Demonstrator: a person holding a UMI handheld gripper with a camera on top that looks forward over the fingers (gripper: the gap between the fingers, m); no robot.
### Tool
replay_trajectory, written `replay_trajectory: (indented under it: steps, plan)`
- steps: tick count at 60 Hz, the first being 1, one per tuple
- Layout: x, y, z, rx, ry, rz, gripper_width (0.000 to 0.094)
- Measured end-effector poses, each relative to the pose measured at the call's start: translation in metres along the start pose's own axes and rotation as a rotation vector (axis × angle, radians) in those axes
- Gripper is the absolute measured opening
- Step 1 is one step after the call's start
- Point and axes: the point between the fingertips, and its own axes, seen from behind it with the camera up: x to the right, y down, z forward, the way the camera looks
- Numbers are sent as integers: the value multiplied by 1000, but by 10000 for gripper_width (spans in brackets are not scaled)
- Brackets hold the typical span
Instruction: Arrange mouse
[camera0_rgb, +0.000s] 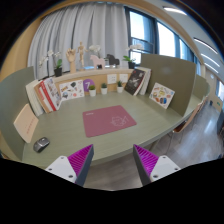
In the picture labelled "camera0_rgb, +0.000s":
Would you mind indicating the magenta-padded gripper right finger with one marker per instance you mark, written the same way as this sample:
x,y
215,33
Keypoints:
x,y
163,166

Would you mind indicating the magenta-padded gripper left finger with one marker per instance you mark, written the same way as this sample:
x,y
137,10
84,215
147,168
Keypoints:
x,y
61,166

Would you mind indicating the dark grey computer mouse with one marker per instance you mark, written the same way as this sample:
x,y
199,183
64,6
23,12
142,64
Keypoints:
x,y
41,144

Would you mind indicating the pink mouse pad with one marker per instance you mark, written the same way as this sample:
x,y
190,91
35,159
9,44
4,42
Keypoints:
x,y
108,120

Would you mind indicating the wooden chair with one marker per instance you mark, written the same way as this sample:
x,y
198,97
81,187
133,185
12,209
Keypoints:
x,y
186,123

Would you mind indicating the beige book red lettering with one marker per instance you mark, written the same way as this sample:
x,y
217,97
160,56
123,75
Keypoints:
x,y
26,124

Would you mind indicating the thin white red-marked book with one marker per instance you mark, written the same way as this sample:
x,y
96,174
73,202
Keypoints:
x,y
45,100

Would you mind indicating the colourful illustrated picture book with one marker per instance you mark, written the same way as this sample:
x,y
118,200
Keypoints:
x,y
162,95

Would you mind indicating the tan spine book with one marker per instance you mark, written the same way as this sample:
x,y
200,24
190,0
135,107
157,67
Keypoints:
x,y
40,98

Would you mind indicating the red-spined collage cover book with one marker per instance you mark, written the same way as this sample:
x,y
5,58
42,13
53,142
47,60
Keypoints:
x,y
53,93

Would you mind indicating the white illustrated sticker card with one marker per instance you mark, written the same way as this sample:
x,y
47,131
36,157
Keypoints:
x,y
71,90

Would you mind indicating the white upright book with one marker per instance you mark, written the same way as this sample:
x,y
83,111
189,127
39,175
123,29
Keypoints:
x,y
35,87
30,95

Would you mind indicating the small potted succulent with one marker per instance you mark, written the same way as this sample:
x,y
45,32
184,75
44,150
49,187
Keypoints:
x,y
104,89
92,90
119,88

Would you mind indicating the purple round number sign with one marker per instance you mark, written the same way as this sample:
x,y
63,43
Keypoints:
x,y
88,85

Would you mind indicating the green felt desk divider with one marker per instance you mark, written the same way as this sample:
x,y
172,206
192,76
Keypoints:
x,y
201,85
13,93
170,73

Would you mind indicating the black cover book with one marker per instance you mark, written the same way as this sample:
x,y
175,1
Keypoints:
x,y
135,81

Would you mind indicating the white orchid black pot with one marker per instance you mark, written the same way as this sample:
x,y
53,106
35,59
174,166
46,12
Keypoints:
x,y
58,70
131,64

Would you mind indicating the light wood desk shelf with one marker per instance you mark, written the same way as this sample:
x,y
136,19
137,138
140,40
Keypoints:
x,y
100,72

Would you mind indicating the wooden hand model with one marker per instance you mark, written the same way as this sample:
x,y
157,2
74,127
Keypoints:
x,y
71,58

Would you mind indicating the pink wooden horse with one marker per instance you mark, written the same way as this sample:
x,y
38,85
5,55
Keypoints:
x,y
97,61

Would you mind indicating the wooden artist mannequin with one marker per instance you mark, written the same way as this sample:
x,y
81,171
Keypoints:
x,y
81,53

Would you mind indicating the black wooden horse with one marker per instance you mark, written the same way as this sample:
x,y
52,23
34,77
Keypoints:
x,y
112,60

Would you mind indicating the white orchid behind horse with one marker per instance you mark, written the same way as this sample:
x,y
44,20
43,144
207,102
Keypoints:
x,y
95,48

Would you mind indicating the ceiling strip lights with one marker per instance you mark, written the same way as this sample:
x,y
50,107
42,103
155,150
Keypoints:
x,y
205,45

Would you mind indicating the grey curtain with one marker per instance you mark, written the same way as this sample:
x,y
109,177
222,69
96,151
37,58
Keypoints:
x,y
83,30

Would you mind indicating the dark-framed window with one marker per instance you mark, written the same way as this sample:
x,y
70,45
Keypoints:
x,y
138,26

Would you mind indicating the white wall socket plate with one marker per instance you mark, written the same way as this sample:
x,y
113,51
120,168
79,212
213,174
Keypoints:
x,y
123,77
112,78

